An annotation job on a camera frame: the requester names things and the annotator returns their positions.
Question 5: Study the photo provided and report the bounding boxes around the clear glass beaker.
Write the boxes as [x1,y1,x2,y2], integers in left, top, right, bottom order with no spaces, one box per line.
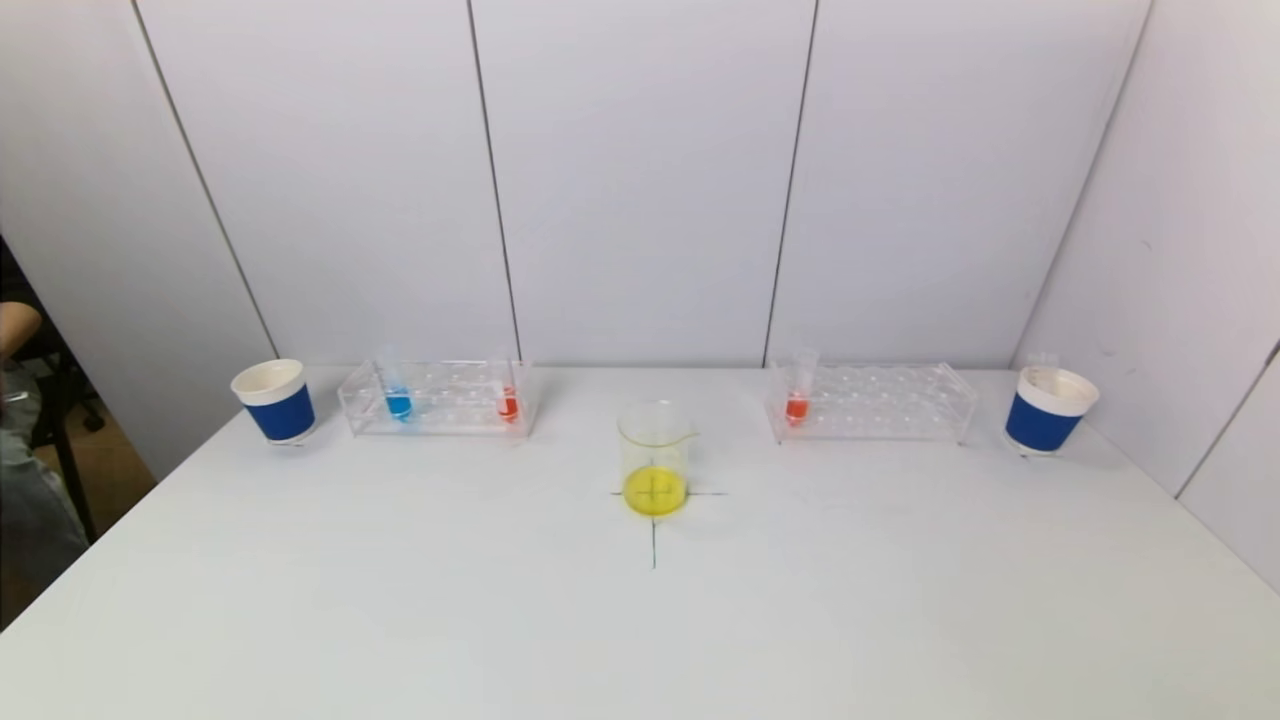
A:
[617,400,698,518]

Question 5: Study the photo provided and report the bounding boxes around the clear acrylic test tube rack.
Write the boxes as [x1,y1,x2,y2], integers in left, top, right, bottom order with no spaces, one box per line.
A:
[337,360,534,439]
[766,362,979,444]

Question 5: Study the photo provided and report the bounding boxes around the blue pigment test tube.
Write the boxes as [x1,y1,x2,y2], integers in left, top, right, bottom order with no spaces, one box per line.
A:
[375,347,414,422]

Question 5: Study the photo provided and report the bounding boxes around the blue white paper cup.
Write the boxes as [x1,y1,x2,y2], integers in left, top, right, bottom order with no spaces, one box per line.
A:
[231,359,317,445]
[1003,366,1101,457]

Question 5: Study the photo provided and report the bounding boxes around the seated person grey trousers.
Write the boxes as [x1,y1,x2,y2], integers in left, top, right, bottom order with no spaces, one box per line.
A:
[0,300,89,601]

